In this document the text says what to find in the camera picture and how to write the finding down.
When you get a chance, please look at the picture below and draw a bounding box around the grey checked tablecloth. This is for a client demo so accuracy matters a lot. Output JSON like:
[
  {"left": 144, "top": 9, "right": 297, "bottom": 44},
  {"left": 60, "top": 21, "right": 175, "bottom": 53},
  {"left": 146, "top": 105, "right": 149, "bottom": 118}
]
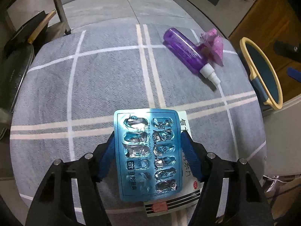
[{"left": 10, "top": 24, "right": 272, "bottom": 225}]

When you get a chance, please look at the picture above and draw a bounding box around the metal shelf rack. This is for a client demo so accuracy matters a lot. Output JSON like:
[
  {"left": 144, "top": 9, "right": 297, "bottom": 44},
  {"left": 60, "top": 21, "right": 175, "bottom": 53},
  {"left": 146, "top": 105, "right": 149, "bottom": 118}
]
[{"left": 53, "top": 0, "right": 71, "bottom": 35}]

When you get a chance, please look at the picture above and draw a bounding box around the wooden tall cupboard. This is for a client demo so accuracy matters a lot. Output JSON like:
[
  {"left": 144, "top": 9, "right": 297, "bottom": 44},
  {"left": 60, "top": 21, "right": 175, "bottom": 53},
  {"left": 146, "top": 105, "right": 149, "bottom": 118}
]
[{"left": 229, "top": 0, "right": 300, "bottom": 102}]

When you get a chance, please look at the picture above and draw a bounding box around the pink crumpled wrapper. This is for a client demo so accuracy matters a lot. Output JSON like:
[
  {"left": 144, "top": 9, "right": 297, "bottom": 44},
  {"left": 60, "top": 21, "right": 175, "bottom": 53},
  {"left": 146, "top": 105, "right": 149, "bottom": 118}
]
[{"left": 198, "top": 29, "right": 223, "bottom": 66}]

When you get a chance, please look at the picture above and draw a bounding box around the white medicine box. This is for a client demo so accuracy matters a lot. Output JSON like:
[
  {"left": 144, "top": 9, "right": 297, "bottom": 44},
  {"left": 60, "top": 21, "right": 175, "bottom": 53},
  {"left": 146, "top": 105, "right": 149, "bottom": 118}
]
[{"left": 142, "top": 110, "right": 204, "bottom": 218}]

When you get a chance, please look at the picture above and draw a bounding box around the teal and yellow trash bin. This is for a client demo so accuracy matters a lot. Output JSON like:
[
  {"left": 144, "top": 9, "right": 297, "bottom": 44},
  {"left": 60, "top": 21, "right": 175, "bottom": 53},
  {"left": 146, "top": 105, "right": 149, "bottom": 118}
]
[{"left": 238, "top": 37, "right": 283, "bottom": 111}]

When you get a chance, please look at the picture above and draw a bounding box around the blue pill blister pack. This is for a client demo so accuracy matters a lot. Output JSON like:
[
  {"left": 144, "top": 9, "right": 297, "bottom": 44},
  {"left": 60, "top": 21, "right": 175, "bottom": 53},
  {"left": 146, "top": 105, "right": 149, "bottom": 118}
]
[{"left": 113, "top": 109, "right": 183, "bottom": 202}]

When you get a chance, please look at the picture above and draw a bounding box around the purple spray bottle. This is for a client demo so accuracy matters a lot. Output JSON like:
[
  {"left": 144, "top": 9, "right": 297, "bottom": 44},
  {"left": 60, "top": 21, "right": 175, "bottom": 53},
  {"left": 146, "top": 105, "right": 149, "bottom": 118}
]
[{"left": 163, "top": 27, "right": 220, "bottom": 87}]

